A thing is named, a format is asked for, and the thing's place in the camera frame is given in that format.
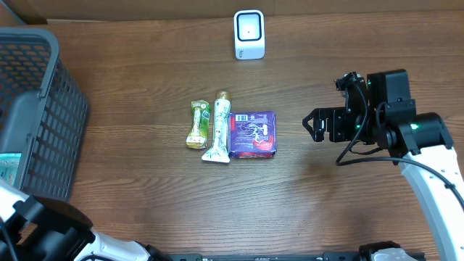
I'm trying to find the purple Carefree pad pack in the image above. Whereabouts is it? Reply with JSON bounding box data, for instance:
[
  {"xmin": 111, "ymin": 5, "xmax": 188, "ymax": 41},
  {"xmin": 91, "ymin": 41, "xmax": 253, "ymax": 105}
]
[{"xmin": 228, "ymin": 111, "xmax": 277, "ymax": 159}]

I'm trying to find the white bamboo print tube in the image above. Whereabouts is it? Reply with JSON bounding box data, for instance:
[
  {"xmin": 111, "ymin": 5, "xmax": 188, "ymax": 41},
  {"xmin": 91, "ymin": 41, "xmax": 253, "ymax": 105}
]
[{"xmin": 202, "ymin": 91, "xmax": 231, "ymax": 164}]

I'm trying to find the green yellow snack packet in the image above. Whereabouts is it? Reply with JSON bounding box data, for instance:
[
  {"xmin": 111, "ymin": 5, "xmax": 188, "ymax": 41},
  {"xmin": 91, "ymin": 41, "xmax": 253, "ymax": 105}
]
[{"xmin": 186, "ymin": 100, "xmax": 211, "ymax": 149}]

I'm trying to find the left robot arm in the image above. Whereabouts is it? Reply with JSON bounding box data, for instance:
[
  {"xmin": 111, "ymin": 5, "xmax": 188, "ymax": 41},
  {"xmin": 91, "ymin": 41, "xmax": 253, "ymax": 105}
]
[{"xmin": 1, "ymin": 181, "xmax": 171, "ymax": 261}]

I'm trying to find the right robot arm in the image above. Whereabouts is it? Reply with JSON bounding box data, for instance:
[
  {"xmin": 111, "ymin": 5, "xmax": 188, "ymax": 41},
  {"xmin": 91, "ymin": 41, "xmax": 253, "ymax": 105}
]
[{"xmin": 302, "ymin": 69, "xmax": 463, "ymax": 260}]

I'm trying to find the white barcode scanner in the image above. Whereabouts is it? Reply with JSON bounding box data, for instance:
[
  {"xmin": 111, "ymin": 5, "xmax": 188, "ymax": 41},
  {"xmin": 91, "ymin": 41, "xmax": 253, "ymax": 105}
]
[{"xmin": 233, "ymin": 9, "xmax": 265, "ymax": 60}]

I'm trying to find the grey plastic basket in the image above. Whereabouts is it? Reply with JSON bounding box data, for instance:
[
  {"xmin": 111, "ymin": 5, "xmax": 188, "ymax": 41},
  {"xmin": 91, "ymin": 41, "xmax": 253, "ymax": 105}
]
[{"xmin": 1, "ymin": 28, "xmax": 90, "ymax": 202}]

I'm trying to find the teal plastic packet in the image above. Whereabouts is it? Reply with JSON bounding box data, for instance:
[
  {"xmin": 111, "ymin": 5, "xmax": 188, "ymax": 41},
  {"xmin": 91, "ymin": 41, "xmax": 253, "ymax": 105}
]
[{"xmin": 0, "ymin": 153, "xmax": 22, "ymax": 186}]

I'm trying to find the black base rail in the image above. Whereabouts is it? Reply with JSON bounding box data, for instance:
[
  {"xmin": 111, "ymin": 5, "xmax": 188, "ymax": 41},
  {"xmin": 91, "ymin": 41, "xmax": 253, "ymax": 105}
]
[{"xmin": 162, "ymin": 241, "xmax": 426, "ymax": 261}]

